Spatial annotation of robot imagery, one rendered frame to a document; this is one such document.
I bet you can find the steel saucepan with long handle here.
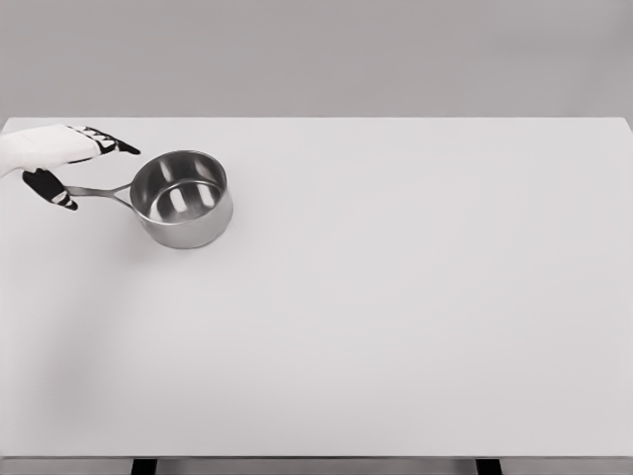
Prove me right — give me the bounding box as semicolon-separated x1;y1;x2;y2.
61;149;234;250

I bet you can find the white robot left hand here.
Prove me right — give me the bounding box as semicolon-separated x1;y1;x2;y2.
0;124;142;213

